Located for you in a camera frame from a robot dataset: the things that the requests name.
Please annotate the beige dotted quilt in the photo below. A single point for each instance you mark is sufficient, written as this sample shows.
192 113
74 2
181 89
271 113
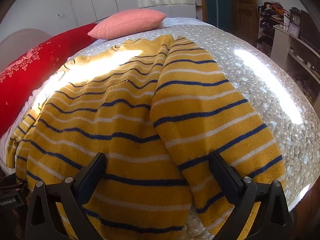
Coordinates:
255 85

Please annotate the black television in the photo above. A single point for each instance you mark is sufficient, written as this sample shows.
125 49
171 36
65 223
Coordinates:
310 30

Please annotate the white wall socket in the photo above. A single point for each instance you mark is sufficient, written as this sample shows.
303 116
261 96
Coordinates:
60 15

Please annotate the white shelf unit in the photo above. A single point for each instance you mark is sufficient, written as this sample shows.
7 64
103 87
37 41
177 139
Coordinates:
282 42

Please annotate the wooden door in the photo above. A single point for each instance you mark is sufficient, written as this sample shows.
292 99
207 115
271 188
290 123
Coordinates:
243 5

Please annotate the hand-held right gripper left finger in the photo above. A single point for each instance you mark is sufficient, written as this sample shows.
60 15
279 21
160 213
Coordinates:
93 173

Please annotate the light grey headboard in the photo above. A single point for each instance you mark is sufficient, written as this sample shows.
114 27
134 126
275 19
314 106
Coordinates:
20 38

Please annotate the teal curtain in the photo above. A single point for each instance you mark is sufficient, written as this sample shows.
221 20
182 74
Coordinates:
216 0

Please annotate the pile of clothes on shelf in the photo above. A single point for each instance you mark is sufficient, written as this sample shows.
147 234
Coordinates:
271 17

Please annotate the red embroidered pillow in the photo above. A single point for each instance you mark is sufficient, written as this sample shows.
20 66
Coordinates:
32 72

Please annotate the dark table clock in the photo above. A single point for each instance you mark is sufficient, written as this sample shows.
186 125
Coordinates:
295 17

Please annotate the yellow striped sweater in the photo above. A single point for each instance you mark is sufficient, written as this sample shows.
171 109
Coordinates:
140 120

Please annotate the pink pillow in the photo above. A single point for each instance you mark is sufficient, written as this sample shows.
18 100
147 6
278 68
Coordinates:
127 23

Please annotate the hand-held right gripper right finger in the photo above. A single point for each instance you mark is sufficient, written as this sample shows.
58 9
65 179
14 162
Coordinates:
223 176

